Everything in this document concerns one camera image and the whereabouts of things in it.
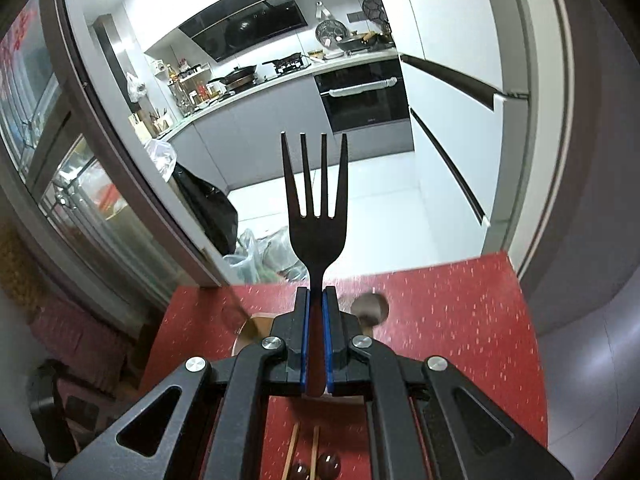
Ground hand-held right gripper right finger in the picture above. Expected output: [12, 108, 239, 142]
[322, 286, 573, 480]

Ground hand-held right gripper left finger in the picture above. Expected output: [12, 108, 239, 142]
[52, 286, 313, 480]

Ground silver spoon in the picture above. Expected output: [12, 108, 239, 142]
[349, 293, 390, 339]

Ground wooden chopstick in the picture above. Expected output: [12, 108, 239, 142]
[308, 424, 321, 480]
[280, 422, 301, 480]

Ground small plain fork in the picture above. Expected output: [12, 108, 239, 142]
[280, 132, 350, 399]

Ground crumpled plastic bags on floor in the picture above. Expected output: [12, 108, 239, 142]
[222, 227, 309, 284]

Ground black bag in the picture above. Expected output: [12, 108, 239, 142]
[172, 162, 240, 257]

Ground pink plastic stool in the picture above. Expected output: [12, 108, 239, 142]
[29, 300, 132, 392]

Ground grey kitchen cabinets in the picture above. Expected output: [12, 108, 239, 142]
[164, 55, 417, 197]

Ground built-in black oven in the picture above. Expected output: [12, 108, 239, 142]
[313, 57, 416, 134]

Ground knife block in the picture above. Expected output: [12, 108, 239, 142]
[127, 107, 174, 139]

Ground white refrigerator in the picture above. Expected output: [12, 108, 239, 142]
[394, 0, 532, 272]

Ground glass door cabinet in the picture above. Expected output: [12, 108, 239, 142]
[0, 0, 212, 312]

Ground rack of seasoning bottles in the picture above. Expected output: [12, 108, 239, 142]
[167, 59, 224, 112]

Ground black wok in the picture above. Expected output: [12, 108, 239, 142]
[207, 63, 259, 87]

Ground gas stove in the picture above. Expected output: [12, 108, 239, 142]
[262, 52, 311, 74]

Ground white hanging plastic bag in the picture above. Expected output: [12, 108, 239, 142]
[124, 72, 149, 104]

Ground round silver steamer rack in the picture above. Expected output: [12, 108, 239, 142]
[314, 18, 346, 42]

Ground black range hood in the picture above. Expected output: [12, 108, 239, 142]
[177, 0, 309, 64]

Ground dark round patterned pan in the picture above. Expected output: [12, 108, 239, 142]
[362, 0, 389, 24]

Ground wok with wooden handle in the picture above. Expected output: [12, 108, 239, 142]
[337, 32, 381, 54]

